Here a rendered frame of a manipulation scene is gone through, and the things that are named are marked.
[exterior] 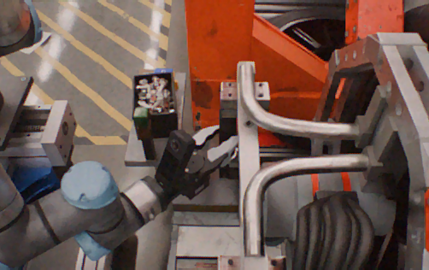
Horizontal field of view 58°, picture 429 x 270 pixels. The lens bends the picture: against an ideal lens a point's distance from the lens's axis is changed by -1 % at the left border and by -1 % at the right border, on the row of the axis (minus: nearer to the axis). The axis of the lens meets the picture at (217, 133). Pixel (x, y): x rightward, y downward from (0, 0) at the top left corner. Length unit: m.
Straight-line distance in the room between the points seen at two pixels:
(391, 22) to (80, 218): 0.57
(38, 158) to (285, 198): 0.60
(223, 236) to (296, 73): 0.71
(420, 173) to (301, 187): 0.23
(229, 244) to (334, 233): 1.06
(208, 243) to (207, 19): 0.87
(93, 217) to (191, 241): 0.91
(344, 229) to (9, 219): 0.43
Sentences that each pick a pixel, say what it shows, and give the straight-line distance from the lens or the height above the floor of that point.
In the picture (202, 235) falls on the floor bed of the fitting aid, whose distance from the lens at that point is 1.52.
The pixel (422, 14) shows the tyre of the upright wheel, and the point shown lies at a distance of 0.68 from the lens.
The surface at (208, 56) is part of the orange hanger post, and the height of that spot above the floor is 0.82.
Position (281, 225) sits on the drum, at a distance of 0.65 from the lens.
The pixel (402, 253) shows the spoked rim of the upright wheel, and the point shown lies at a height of 0.79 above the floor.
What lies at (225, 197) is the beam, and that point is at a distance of 1.53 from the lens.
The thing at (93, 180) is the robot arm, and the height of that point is 0.97.
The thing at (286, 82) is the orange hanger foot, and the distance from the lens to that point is 1.11.
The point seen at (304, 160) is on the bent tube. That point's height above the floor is 1.01.
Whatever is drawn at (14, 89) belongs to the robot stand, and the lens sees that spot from 1.03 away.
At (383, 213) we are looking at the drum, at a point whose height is 0.89.
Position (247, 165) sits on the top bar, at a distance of 0.57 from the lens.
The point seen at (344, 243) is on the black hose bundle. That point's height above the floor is 1.04.
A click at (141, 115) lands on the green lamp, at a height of 0.66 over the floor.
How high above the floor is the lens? 1.44
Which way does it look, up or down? 50 degrees down
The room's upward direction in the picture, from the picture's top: straight up
